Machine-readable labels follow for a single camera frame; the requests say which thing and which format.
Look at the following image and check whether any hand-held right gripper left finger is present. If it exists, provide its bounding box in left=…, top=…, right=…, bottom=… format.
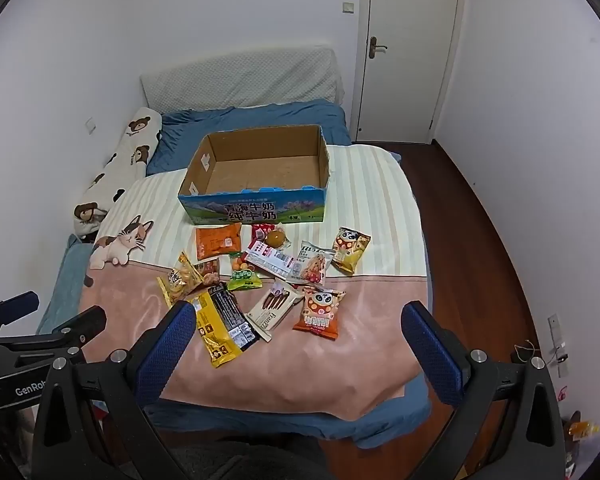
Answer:
left=30, top=300, right=198, bottom=480

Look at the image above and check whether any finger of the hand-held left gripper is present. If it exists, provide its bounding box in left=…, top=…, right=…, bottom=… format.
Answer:
left=10, top=305, right=108, bottom=358
left=0, top=290, right=41, bottom=346

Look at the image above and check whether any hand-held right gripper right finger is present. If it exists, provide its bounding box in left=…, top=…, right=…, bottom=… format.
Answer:
left=401, top=301, right=568, bottom=480

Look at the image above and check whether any yellow black snack packet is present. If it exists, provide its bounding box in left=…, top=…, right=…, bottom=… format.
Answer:
left=187, top=282, right=260, bottom=368

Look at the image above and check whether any yellow chips packet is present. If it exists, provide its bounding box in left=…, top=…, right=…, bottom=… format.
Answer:
left=157, top=251, right=206, bottom=309

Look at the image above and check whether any white chocolate sticks box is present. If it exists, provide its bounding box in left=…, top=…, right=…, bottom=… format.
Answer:
left=245, top=282, right=305, bottom=343

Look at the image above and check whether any plain orange snack packet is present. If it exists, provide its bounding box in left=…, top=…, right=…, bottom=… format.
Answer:
left=195, top=223, right=243, bottom=261

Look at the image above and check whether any yellow panda snack packet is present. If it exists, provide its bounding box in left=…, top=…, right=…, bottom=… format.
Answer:
left=331, top=227, right=372, bottom=276

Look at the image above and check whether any long white red packet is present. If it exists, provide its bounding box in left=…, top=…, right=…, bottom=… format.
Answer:
left=243, top=241, right=301, bottom=277

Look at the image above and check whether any cardboard box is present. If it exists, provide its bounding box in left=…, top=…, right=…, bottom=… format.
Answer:
left=177, top=124, right=331, bottom=226

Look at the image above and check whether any teal cloth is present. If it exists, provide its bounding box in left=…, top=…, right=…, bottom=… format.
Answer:
left=35, top=232, right=101, bottom=336

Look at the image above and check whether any blue bedsheet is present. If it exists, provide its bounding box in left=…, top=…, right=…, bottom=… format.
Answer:
left=142, top=375, right=433, bottom=451

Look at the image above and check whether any small brown red packet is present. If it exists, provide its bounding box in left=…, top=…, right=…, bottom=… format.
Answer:
left=194, top=257, right=221, bottom=283

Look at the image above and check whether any green snack packet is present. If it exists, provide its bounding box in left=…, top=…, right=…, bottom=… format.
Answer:
left=227, top=267, right=263, bottom=292

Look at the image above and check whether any orange panda snack packet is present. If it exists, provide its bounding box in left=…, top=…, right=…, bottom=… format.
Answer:
left=293, top=286, right=346, bottom=341

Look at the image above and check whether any white power strip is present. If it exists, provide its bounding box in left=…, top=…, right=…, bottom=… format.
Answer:
left=547, top=314, right=571, bottom=378

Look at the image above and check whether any white green nut packet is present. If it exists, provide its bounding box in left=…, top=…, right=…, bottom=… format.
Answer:
left=286, top=241, right=335, bottom=285

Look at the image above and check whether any braised egg packet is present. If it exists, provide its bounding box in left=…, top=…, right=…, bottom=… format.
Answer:
left=251, top=222, right=289, bottom=251

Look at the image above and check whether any orange toy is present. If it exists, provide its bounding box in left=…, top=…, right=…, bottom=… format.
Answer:
left=562, top=410, right=600, bottom=453

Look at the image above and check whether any cat print striped blanket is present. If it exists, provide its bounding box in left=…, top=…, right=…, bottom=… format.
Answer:
left=77, top=142, right=433, bottom=423

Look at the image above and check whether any bear print long pillow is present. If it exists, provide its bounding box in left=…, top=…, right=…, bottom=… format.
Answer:
left=72, top=106, right=163, bottom=240

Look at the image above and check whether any blue duvet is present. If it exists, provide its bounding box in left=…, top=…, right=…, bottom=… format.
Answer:
left=145, top=99, right=352, bottom=177

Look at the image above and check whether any grey headboard cushion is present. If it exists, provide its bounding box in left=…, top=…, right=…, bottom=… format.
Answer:
left=139, top=46, right=345, bottom=111

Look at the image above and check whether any white door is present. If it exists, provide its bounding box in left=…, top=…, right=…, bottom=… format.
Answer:
left=356, top=0, right=467, bottom=143

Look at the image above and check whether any thin charging cable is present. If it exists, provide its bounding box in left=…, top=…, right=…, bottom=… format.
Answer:
left=512, top=340, right=548, bottom=366

